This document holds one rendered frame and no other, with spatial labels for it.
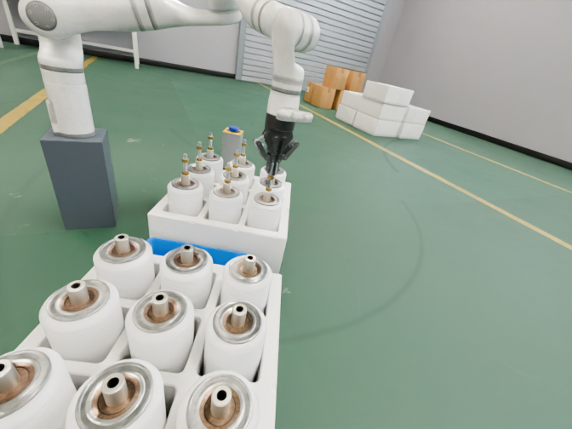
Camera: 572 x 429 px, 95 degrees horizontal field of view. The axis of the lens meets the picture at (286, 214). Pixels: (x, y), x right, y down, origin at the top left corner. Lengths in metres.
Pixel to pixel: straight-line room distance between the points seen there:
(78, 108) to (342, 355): 0.97
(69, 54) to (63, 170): 0.31
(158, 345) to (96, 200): 0.68
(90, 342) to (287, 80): 0.59
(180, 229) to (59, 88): 0.47
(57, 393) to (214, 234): 0.47
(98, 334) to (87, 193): 0.60
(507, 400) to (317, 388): 0.49
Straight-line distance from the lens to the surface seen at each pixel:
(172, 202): 0.81
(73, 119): 0.98
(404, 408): 0.78
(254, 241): 0.76
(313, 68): 6.66
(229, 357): 0.44
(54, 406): 0.46
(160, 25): 0.90
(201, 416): 0.39
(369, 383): 0.77
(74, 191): 1.04
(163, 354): 0.47
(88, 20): 0.91
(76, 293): 0.49
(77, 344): 0.52
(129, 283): 0.58
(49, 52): 0.98
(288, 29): 0.63
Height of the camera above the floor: 0.62
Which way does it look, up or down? 31 degrees down
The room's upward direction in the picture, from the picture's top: 13 degrees clockwise
